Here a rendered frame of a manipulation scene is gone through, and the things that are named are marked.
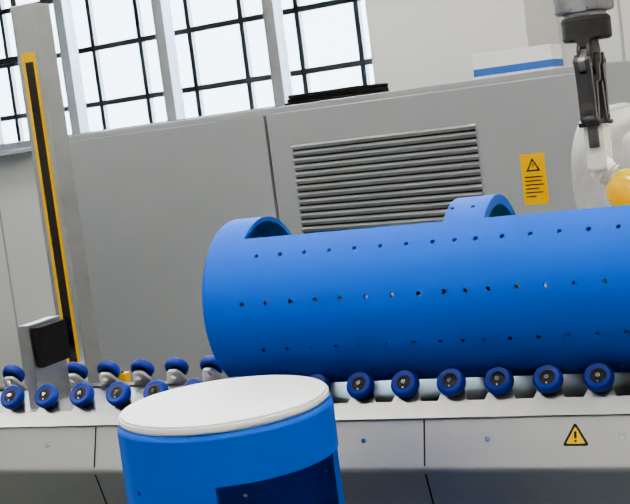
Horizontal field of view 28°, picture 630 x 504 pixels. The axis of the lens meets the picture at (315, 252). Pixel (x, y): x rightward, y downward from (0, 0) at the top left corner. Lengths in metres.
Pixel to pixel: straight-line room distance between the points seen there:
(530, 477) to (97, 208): 2.90
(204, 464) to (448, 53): 3.40
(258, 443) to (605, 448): 0.57
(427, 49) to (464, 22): 0.18
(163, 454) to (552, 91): 2.23
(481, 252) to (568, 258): 0.13
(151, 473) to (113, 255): 2.99
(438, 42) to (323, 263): 2.92
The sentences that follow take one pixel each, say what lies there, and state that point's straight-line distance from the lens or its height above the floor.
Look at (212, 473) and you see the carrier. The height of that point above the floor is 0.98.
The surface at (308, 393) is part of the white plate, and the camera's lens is 1.63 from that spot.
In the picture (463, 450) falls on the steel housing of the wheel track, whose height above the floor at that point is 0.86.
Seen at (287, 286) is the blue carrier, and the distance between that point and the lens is 1.96.
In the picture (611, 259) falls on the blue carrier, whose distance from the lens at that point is 1.81.
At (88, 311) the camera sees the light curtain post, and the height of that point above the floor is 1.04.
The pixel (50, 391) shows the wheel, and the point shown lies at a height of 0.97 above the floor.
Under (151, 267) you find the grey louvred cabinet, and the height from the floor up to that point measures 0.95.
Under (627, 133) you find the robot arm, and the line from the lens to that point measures 2.50.
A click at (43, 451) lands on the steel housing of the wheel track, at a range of 2.28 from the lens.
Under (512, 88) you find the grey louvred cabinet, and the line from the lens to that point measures 3.61.
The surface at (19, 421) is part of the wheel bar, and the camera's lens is 2.31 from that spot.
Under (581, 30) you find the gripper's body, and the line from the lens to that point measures 1.95.
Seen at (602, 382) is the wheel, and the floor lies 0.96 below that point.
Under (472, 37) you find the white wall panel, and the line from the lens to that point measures 4.74.
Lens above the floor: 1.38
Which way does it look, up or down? 6 degrees down
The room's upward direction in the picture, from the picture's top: 7 degrees counter-clockwise
